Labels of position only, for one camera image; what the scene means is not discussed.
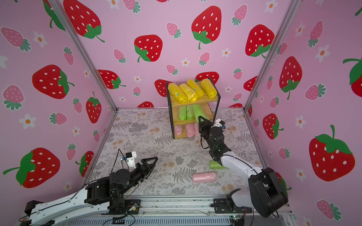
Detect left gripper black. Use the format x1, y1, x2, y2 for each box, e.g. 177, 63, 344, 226
117, 157, 157, 198

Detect pink trash bag roll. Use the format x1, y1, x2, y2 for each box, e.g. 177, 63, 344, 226
192, 172, 217, 184
185, 123, 195, 137
174, 125, 183, 136
193, 123, 200, 136

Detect green trash bag roll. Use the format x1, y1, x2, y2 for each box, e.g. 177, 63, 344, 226
209, 161, 228, 170
193, 104, 210, 124
178, 106, 187, 121
186, 105, 194, 121

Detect yellow trash bag roll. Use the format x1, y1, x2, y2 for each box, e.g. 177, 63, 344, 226
168, 83, 188, 104
179, 83, 199, 103
187, 79, 204, 98
201, 79, 217, 98

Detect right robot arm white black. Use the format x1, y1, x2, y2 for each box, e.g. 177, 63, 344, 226
199, 116, 288, 218

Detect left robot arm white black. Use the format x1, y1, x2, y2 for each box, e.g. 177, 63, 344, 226
19, 157, 158, 226

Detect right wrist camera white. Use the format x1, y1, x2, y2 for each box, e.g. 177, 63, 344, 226
214, 119, 226, 130

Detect wooden shelf black metal frame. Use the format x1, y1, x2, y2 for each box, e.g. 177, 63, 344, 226
163, 77, 221, 139

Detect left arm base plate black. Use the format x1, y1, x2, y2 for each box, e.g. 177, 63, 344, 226
111, 199, 141, 215

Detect aluminium rail frame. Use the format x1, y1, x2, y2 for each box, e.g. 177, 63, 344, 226
65, 195, 298, 226

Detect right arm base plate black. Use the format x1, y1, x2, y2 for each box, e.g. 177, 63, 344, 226
210, 198, 253, 214

